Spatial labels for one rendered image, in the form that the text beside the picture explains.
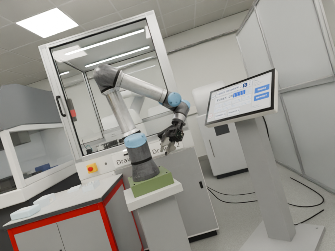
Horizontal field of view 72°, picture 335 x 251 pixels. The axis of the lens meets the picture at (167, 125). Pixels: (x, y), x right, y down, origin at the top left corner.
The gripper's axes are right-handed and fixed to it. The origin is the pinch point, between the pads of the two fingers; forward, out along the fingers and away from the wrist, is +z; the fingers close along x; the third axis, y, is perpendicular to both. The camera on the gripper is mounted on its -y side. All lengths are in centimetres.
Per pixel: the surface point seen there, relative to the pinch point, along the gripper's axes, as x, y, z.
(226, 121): 32, 12, -43
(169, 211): 11.6, 7.9, 28.1
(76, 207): -8, -46, 41
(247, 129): 46, 21, -44
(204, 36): 127, -170, -368
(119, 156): 18, -74, -9
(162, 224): 12.1, 5.4, 34.8
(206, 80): 188, -181, -295
